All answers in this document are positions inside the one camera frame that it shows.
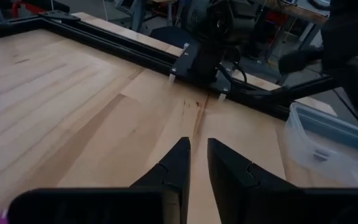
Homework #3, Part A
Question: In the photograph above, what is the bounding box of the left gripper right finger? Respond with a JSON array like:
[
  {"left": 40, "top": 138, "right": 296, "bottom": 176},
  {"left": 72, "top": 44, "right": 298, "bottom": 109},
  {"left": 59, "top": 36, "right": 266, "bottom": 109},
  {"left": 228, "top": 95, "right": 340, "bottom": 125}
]
[{"left": 207, "top": 138, "right": 298, "bottom": 224}]

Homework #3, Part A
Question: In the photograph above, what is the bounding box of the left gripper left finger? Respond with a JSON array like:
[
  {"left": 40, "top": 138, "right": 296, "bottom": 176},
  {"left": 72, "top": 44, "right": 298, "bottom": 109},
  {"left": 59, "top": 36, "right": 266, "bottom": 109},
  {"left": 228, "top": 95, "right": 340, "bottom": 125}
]
[{"left": 130, "top": 137, "right": 191, "bottom": 224}]

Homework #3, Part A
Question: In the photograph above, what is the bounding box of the clear plastic tupperware container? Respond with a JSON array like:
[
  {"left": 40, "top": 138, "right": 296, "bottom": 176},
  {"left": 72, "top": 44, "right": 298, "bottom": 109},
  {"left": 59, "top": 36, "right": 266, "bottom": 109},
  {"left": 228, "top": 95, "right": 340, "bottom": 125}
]
[{"left": 283, "top": 101, "right": 358, "bottom": 188}]

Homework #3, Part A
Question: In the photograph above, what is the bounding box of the black aluminium table frame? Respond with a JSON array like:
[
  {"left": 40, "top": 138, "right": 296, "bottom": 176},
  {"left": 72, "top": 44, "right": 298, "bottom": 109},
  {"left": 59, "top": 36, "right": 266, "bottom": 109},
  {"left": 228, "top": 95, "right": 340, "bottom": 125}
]
[{"left": 0, "top": 0, "right": 358, "bottom": 125}]

